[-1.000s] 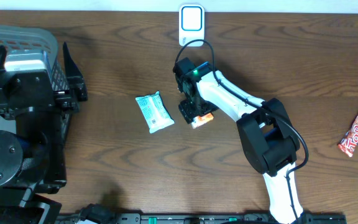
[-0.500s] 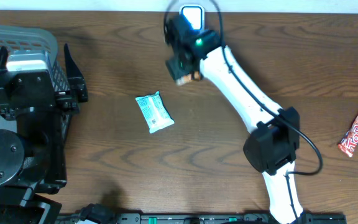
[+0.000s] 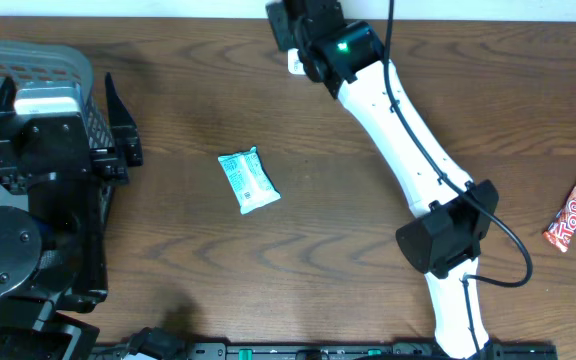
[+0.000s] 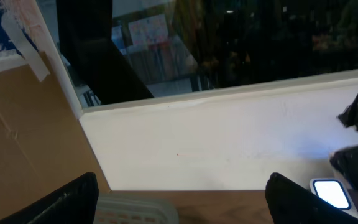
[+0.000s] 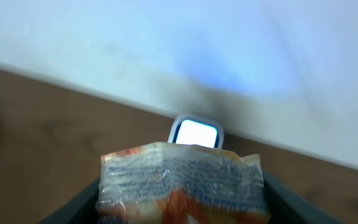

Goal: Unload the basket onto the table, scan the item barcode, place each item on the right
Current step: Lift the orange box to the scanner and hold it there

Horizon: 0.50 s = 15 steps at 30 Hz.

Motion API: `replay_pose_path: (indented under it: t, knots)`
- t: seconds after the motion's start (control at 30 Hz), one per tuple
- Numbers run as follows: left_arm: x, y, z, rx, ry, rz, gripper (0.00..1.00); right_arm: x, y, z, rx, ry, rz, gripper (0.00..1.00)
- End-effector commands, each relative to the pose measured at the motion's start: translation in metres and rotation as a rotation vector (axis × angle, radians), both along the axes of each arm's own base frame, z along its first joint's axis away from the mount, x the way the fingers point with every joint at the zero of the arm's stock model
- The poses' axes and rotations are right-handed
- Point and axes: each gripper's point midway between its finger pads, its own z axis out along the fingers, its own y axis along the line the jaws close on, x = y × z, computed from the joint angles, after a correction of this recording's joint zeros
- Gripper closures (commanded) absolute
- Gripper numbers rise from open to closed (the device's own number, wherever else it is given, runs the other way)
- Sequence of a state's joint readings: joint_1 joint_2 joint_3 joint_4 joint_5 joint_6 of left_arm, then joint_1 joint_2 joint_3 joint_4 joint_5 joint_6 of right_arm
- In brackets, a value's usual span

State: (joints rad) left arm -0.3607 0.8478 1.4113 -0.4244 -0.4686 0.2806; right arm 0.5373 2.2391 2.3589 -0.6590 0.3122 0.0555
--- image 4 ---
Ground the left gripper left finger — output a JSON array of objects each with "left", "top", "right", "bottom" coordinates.
[{"left": 0, "top": 172, "right": 99, "bottom": 224}]

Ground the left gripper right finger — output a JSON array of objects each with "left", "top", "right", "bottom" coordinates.
[{"left": 265, "top": 172, "right": 358, "bottom": 224}]

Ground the white barcode scanner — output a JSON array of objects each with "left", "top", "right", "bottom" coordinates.
[{"left": 310, "top": 178, "right": 358, "bottom": 219}]

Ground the grey plastic mesh basket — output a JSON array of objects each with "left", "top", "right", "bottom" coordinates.
[{"left": 94, "top": 194, "right": 179, "bottom": 224}]

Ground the brown cardboard panel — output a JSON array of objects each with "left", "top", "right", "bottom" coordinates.
[{"left": 0, "top": 65, "right": 110, "bottom": 219}]

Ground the white masking tape strip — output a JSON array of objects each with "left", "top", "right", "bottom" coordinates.
[{"left": 1, "top": 12, "right": 50, "bottom": 82}]

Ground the dark glass window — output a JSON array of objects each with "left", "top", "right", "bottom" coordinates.
[{"left": 38, "top": 0, "right": 358, "bottom": 107}]

